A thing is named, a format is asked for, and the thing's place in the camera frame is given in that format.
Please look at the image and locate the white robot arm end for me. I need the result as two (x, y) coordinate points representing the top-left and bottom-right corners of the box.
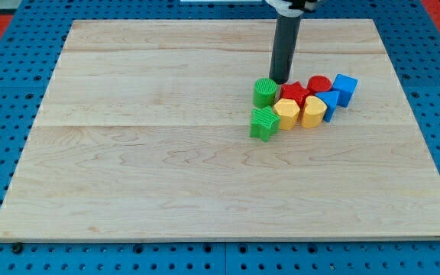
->
(266, 0), (325, 18)

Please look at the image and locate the yellow hexagon block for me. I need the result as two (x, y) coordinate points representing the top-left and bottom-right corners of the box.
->
(273, 99), (300, 130)

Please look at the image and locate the green star block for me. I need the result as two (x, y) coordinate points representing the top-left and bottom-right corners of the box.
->
(250, 106), (280, 142)

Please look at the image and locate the green cylinder block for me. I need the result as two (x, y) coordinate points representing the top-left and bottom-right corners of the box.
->
(253, 78), (277, 108)

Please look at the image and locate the light wooden board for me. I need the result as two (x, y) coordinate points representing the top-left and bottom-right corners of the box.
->
(0, 19), (440, 243)

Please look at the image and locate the red star block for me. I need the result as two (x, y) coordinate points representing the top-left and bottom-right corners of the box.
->
(280, 82), (312, 109)

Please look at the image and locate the yellow heart block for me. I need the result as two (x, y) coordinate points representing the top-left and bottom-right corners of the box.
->
(301, 95), (327, 128)

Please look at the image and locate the red cylinder block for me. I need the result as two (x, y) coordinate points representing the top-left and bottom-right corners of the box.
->
(307, 75), (332, 93)

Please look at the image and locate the blue triangle block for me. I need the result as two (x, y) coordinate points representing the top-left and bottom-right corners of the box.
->
(315, 90), (340, 122)

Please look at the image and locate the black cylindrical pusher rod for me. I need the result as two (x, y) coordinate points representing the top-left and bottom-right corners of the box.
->
(269, 15), (301, 85)

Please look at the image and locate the blue cube block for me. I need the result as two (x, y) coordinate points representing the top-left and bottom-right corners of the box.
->
(332, 74), (358, 108)

